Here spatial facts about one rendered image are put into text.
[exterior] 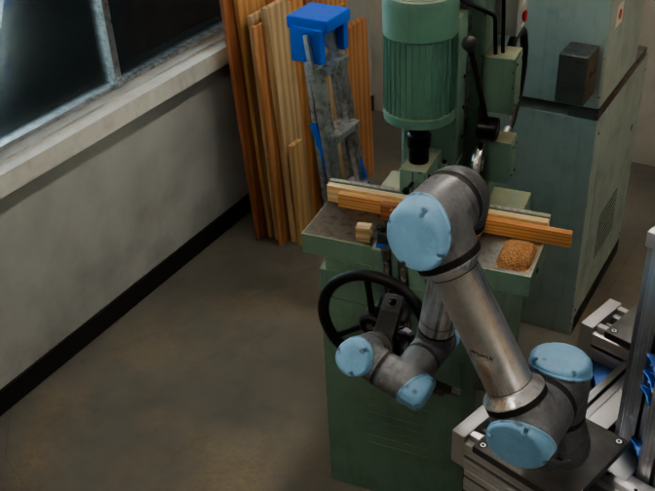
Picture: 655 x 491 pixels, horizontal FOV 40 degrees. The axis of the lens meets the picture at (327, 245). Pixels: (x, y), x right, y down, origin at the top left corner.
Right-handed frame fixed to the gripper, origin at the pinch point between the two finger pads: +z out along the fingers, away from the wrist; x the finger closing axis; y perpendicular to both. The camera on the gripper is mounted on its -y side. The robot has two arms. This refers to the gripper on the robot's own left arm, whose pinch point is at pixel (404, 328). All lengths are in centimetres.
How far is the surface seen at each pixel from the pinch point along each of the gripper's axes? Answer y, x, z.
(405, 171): -35.8, -11.5, 19.8
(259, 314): 26, -92, 123
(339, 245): -14.6, -25.7, 19.1
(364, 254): -13.4, -19.0, 19.7
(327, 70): -67, -64, 85
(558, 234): -26.3, 26.8, 30.0
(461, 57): -65, -2, 21
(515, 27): -76, 7, 33
